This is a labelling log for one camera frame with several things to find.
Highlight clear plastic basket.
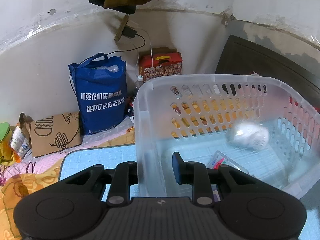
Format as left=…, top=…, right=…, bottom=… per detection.
left=133, top=74, right=319, bottom=198

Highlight blue table mat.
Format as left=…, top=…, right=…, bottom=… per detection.
left=59, top=144, right=319, bottom=239

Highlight brown paper burger bag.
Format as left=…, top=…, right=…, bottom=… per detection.
left=18, top=112, right=82, bottom=157

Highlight blue tote bag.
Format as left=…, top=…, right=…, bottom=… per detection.
left=68, top=53, right=127, bottom=135

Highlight pink floral sheet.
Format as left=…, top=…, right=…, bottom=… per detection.
left=1, top=118, right=135, bottom=186

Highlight orange floral bedsheet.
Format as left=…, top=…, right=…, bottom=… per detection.
left=0, top=161, right=61, bottom=239

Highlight white snack packets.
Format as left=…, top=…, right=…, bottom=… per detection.
left=10, top=126, right=31, bottom=160

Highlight red gift carton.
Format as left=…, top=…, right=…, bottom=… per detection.
left=138, top=47, right=183, bottom=82

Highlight green lidded yellow box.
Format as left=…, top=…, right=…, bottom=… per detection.
left=0, top=122, right=15, bottom=166

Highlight dark wooden headboard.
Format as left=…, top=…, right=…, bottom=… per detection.
left=215, top=35, right=319, bottom=111

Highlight white cable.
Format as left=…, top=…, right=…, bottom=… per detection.
left=134, top=28, right=154, bottom=81

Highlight black wall charger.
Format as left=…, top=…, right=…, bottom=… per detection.
left=121, top=25, right=137, bottom=38

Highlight wooden wall stick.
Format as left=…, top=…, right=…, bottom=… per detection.
left=114, top=15, right=130, bottom=42

